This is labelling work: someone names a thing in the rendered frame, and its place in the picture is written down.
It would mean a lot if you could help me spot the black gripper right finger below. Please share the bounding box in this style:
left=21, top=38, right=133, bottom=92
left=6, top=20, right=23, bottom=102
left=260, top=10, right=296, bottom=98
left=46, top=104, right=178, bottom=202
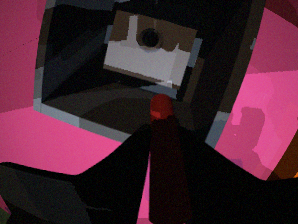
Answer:
left=177, top=125, right=298, bottom=224

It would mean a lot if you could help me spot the dark red peg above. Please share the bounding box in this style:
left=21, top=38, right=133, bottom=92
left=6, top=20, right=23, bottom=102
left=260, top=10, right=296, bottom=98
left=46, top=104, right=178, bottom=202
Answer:
left=149, top=95, right=193, bottom=224

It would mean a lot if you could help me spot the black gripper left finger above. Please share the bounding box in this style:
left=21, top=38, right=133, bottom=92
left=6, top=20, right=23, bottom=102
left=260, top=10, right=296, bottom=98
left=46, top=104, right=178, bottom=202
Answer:
left=0, top=124, right=152, bottom=224

